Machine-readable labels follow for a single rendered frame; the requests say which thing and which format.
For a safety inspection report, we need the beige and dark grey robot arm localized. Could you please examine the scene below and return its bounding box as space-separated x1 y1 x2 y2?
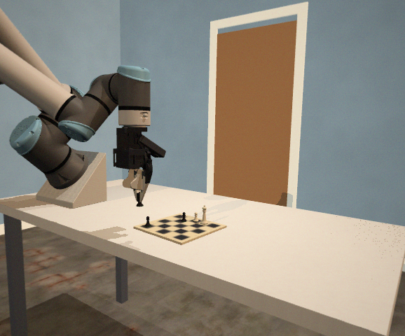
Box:
0 8 151 189

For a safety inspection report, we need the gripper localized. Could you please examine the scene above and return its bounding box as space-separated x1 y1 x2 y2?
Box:
113 127 153 202

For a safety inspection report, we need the black and cream chessboard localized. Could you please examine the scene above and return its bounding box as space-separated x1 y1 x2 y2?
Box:
133 213 227 245

